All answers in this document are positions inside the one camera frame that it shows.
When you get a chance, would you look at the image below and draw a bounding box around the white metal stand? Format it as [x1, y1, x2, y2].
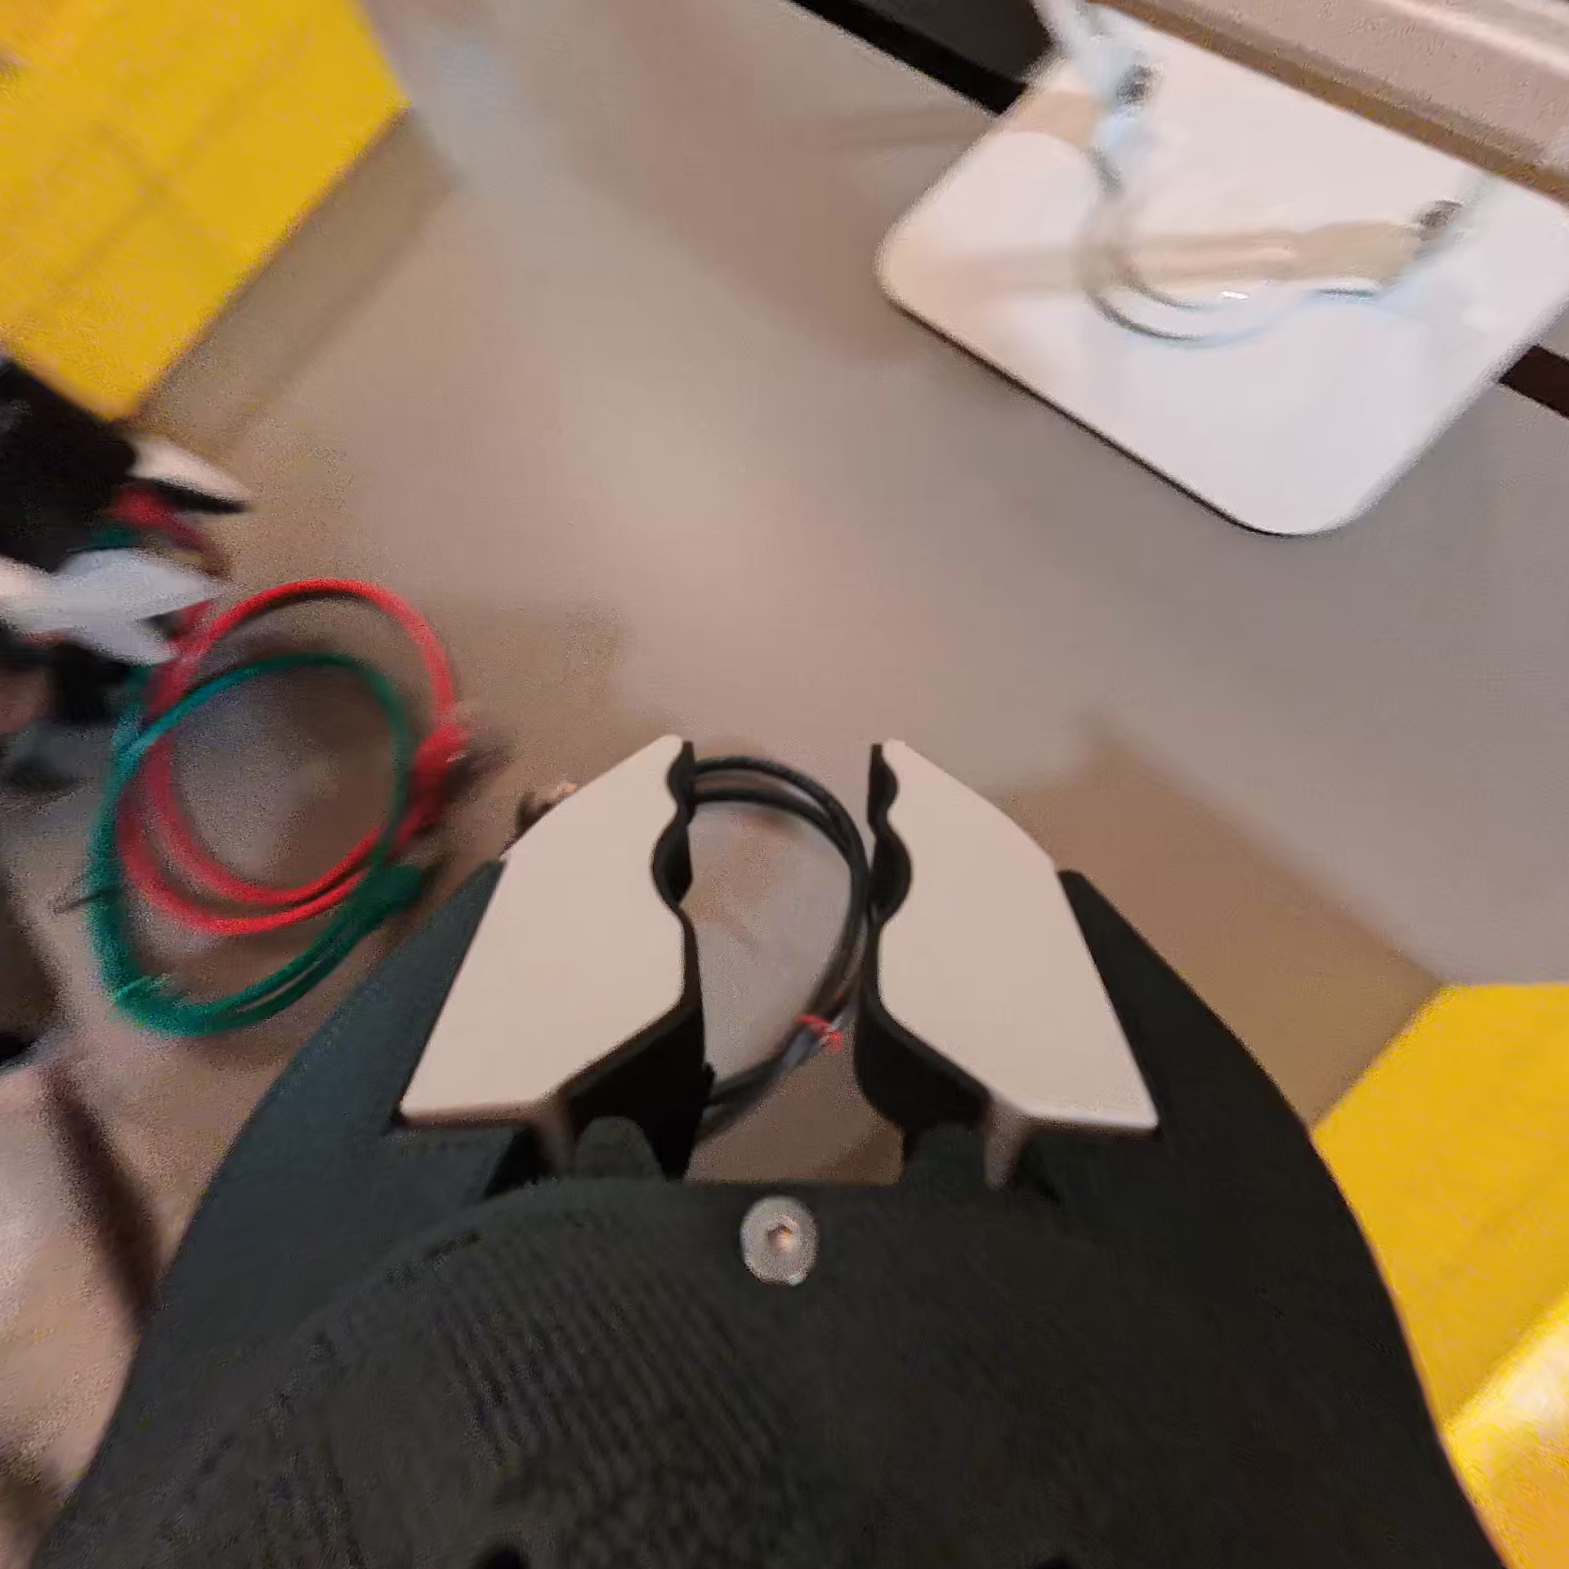
[873, 0, 1569, 540]

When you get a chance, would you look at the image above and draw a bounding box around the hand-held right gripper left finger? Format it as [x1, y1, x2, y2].
[401, 736, 713, 1175]

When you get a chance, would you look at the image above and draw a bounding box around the green ethernet cable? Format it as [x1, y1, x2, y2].
[84, 649, 433, 1040]

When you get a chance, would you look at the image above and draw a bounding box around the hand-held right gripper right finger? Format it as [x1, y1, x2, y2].
[853, 741, 1161, 1182]

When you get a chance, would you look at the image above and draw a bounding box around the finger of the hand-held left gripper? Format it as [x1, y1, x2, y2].
[126, 442, 255, 513]
[0, 549, 219, 664]

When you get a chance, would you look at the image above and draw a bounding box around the black ethernet cable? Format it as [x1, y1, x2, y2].
[520, 754, 875, 1126]

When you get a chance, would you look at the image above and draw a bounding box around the black desk cable hatch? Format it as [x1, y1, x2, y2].
[795, 0, 1035, 115]

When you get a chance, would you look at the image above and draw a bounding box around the large yellow plastic bin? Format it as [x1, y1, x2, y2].
[1309, 981, 1569, 1569]
[0, 0, 409, 422]

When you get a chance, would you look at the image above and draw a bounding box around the red cable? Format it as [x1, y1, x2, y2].
[133, 576, 476, 942]

